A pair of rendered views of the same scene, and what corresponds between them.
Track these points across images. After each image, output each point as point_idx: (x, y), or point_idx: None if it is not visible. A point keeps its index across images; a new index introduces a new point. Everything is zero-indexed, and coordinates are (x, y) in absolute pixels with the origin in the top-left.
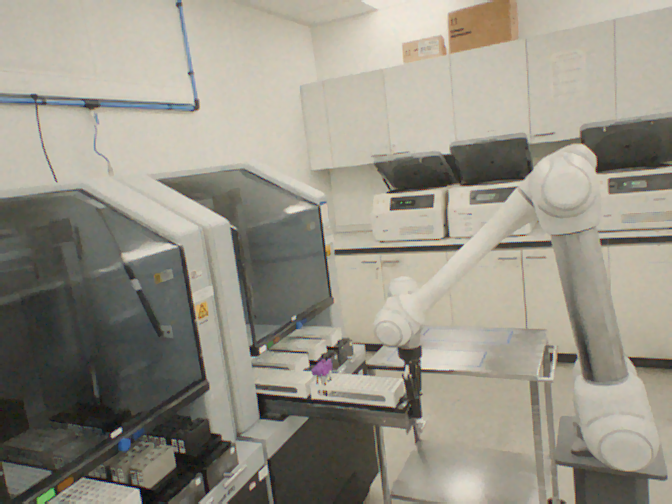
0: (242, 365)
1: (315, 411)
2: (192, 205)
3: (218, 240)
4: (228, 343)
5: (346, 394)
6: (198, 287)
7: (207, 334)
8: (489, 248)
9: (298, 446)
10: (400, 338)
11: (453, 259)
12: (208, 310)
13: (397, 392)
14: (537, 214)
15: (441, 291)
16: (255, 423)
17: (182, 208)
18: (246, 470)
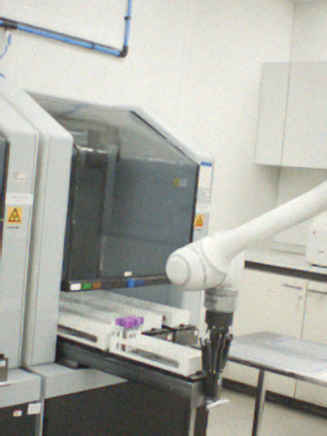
0: (47, 294)
1: (108, 365)
2: (43, 115)
3: (54, 152)
4: (36, 263)
5: (145, 355)
6: (17, 190)
7: (14, 241)
8: (316, 209)
9: (88, 407)
10: (187, 276)
11: (272, 210)
12: (21, 218)
13: (195, 362)
14: None
15: (247, 239)
16: (47, 364)
17: (30, 114)
18: (14, 393)
